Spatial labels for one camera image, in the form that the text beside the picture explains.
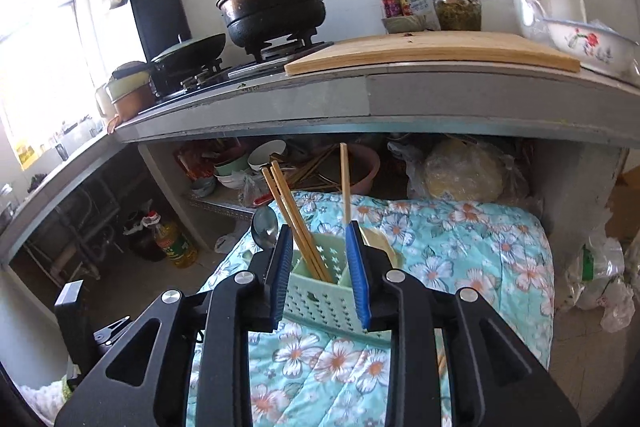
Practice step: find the grey kitchen counter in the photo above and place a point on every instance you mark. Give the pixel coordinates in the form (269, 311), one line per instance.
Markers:
(450, 99)

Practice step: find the clear plastic bag with dough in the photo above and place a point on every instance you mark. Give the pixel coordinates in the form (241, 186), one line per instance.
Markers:
(460, 172)

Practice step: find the wooden chopstick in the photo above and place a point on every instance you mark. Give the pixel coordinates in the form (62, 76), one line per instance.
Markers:
(300, 219)
(344, 182)
(290, 222)

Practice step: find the metal spoon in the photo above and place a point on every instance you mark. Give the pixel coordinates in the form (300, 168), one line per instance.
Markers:
(264, 227)

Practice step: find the white plastic spoon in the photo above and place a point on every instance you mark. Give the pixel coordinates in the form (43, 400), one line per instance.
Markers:
(380, 247)

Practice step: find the green plastic utensil basket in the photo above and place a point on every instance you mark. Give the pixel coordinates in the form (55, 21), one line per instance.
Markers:
(320, 302)

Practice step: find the black frying pan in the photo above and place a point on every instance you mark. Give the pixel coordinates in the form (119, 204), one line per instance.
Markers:
(185, 52)

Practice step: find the brown clay pot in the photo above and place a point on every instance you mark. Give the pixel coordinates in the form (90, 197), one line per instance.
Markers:
(130, 99)

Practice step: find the pile of stored chopsticks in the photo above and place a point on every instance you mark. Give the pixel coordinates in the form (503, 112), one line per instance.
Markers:
(312, 172)

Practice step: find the pink plastic basin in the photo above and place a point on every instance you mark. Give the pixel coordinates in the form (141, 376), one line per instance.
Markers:
(362, 169)

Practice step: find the white floral basin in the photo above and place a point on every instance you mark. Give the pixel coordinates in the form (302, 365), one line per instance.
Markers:
(585, 49)

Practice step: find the white plastic bags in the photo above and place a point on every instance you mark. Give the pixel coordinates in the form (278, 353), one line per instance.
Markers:
(600, 277)

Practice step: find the yellow cooking oil bottle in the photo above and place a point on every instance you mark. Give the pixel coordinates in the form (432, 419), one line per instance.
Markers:
(175, 247)

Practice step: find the black cooking pot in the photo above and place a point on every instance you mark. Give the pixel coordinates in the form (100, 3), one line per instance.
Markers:
(272, 14)

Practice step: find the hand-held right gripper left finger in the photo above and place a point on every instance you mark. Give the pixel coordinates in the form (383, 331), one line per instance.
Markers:
(280, 277)

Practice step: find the glass jar of pickles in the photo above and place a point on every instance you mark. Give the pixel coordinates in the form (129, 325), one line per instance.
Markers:
(457, 9)

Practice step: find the cardboard box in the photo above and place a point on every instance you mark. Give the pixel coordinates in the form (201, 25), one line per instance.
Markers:
(625, 207)

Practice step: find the white bowl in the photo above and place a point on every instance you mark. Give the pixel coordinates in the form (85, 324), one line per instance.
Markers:
(265, 154)

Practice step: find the wooden cutting board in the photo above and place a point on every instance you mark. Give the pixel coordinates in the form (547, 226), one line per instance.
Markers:
(430, 52)

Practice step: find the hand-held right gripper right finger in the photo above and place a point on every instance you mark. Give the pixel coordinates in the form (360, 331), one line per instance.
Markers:
(357, 277)

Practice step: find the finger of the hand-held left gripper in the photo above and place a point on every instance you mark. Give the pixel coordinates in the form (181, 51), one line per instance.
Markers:
(112, 331)

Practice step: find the black box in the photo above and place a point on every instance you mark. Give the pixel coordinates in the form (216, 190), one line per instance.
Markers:
(157, 17)

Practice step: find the gas stove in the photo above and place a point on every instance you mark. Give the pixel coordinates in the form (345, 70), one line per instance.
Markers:
(260, 57)

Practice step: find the green bowl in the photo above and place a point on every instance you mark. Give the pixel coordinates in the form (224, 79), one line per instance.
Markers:
(232, 167)

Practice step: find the cream fluffy rug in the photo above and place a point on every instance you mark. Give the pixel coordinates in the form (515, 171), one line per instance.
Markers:
(42, 402)

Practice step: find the dark plastic bottle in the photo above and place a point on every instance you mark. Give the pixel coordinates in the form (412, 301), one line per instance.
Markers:
(142, 239)

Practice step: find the floral turquoise blanket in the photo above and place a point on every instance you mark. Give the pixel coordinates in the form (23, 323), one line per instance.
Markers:
(475, 247)

